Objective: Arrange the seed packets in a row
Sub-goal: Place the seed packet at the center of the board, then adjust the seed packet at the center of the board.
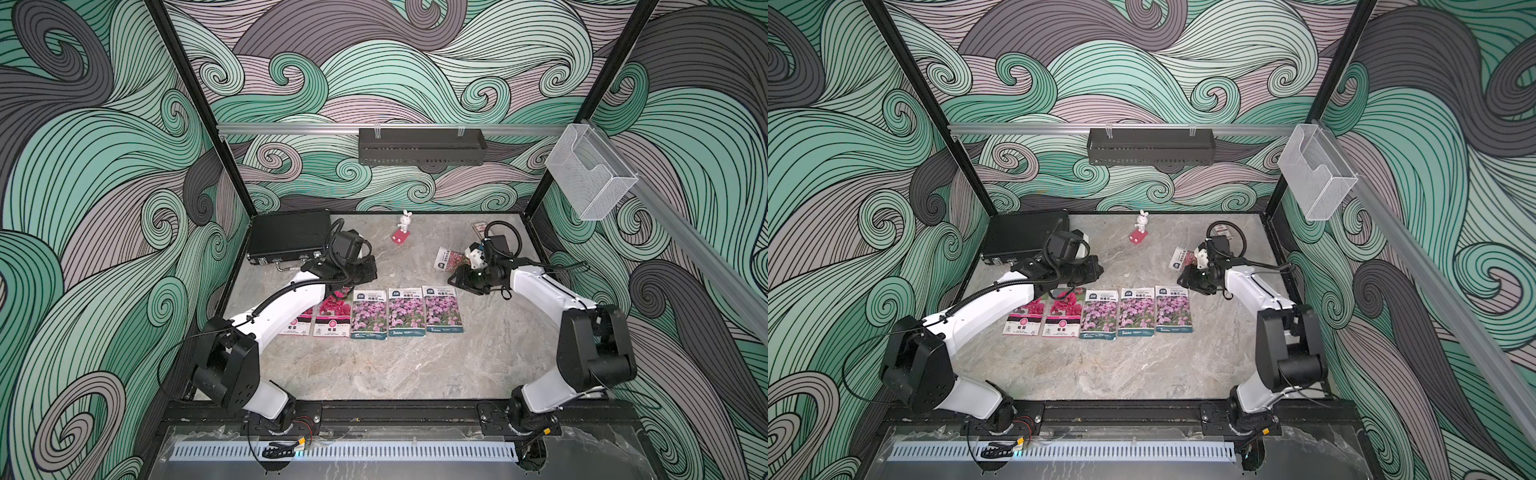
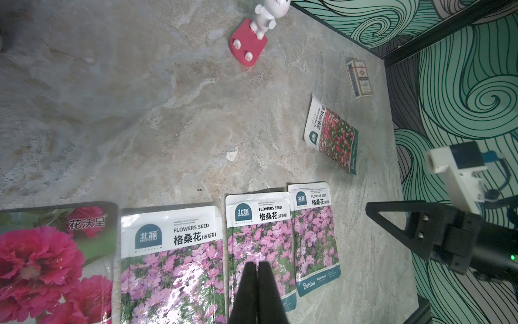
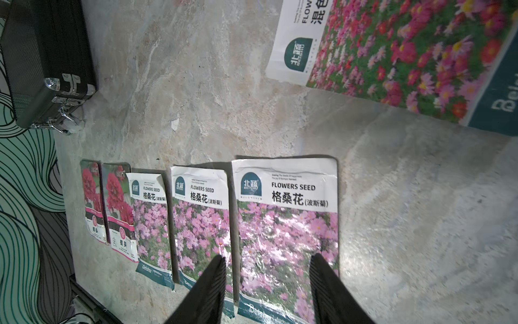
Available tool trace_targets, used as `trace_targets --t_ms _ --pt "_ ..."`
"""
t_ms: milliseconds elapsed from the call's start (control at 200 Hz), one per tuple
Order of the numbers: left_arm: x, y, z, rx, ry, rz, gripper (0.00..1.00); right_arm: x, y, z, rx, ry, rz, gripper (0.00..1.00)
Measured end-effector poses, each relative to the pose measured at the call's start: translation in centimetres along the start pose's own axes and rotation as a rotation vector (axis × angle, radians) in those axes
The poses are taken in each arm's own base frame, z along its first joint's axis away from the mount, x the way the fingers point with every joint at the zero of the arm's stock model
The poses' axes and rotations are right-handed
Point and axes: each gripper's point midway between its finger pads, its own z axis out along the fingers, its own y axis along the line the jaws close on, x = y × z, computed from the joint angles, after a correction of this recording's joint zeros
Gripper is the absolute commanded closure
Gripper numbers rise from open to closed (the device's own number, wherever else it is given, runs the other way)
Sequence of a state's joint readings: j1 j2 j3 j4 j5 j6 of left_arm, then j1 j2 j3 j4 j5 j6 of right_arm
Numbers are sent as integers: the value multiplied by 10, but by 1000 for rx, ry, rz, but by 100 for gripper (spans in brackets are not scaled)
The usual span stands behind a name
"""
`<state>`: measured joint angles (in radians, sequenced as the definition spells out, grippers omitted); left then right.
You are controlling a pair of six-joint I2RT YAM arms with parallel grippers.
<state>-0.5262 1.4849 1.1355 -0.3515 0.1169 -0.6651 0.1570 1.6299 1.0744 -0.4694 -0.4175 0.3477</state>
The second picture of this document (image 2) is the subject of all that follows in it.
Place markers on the purple flower seed packet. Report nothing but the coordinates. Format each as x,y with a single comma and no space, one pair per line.
316,254

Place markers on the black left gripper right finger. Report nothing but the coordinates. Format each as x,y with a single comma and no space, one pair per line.
270,307

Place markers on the red flower seed packet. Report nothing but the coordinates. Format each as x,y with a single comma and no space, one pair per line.
326,132

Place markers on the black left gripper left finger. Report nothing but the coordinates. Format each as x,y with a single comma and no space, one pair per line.
245,307

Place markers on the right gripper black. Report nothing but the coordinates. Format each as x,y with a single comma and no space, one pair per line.
458,239

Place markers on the white rabbit figurine pink base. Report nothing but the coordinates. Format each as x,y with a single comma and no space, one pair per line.
249,40

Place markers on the white teal seed packet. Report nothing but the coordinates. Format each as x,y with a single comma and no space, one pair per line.
259,228

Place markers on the small seed packet far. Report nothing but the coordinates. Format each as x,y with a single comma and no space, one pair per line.
358,75

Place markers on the white back seed packet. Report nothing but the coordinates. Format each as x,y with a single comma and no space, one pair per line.
172,267

